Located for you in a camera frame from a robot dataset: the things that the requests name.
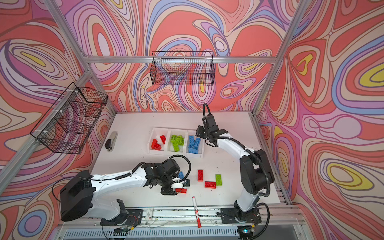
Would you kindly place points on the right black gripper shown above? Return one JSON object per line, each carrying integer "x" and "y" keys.
{"x": 200, "y": 132}

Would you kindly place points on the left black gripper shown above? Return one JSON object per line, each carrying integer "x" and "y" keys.
{"x": 170, "y": 192}

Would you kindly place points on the red lego front lone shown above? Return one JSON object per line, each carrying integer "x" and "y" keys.
{"x": 183, "y": 191}

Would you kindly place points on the red lego cluster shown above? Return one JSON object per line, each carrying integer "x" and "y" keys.
{"x": 200, "y": 176}

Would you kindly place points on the small green lego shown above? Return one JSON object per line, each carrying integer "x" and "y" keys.
{"x": 181, "y": 140}

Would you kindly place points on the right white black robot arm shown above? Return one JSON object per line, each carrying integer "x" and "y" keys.
{"x": 255, "y": 169}

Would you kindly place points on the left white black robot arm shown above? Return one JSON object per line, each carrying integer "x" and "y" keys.
{"x": 83, "y": 195}

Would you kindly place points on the white three-compartment tray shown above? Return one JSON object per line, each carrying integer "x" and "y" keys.
{"x": 167, "y": 149}

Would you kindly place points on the red lego beside blue pile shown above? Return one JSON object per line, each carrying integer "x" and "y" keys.
{"x": 163, "y": 139}

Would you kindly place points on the green lego right pair left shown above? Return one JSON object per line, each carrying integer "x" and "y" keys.
{"x": 219, "y": 180}

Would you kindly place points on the red white marker pen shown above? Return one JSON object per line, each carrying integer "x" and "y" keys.
{"x": 196, "y": 212}

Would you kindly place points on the black grey stapler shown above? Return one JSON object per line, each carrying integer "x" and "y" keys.
{"x": 110, "y": 142}

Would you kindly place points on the black wire basket back wall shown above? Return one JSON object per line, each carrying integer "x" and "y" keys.
{"x": 183, "y": 68}

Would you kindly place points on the black wire basket wall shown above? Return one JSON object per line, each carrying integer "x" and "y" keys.
{"x": 183, "y": 68}
{"x": 67, "y": 129}

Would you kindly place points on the black wire basket left wall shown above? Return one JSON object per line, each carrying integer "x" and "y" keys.
{"x": 67, "y": 129}

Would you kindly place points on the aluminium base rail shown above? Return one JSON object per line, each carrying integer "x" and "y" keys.
{"x": 282, "y": 222}

